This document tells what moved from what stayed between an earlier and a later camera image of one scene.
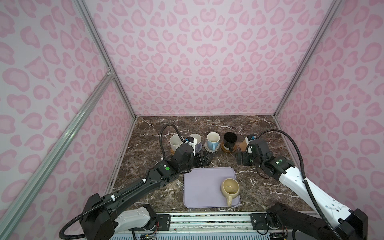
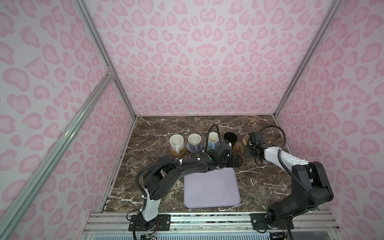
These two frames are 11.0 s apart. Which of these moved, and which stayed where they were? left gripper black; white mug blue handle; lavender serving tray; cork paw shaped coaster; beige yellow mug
Moved: beige yellow mug; left gripper black
Stayed: cork paw shaped coaster; white mug blue handle; lavender serving tray
